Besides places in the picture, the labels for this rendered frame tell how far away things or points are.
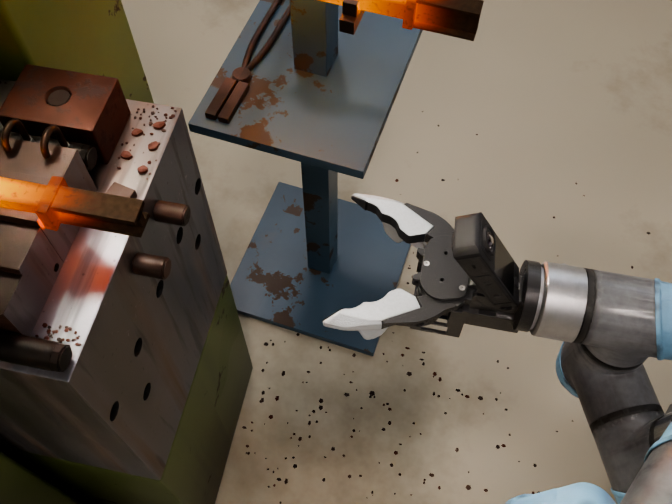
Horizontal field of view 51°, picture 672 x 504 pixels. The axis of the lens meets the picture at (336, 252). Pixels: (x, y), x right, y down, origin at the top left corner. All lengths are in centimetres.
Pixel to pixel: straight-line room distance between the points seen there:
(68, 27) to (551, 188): 139
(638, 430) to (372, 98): 69
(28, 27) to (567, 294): 72
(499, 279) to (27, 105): 58
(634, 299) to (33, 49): 78
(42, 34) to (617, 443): 85
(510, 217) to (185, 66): 109
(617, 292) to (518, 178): 136
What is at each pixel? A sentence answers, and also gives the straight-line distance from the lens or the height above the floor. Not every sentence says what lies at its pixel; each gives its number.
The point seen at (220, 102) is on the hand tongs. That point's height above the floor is 73.
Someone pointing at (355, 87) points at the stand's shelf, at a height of 72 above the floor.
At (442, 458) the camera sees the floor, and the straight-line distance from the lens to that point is 168.
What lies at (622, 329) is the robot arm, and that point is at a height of 100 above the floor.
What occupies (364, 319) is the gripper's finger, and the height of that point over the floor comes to 100.
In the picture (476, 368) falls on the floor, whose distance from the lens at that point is 176.
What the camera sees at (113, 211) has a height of 101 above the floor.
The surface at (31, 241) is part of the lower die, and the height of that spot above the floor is 99.
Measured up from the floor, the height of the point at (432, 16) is 98.
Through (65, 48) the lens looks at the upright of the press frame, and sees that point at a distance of 110.
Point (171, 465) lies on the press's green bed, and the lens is 124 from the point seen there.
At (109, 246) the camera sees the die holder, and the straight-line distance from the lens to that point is 85.
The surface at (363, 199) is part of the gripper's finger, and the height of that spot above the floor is 100.
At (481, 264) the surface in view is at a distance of 64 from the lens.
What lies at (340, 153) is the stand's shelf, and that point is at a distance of 113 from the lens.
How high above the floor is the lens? 161
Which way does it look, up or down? 60 degrees down
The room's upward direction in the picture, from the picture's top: straight up
